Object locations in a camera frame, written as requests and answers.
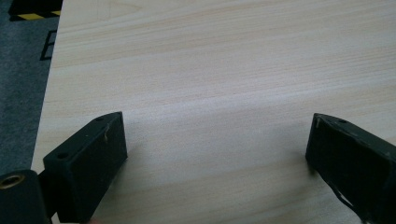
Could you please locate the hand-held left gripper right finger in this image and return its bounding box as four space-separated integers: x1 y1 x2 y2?
304 112 396 224

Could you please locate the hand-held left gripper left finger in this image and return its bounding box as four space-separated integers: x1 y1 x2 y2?
42 111 129 224

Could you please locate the black yellow striped floor object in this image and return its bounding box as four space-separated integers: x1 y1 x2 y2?
7 0 64 21

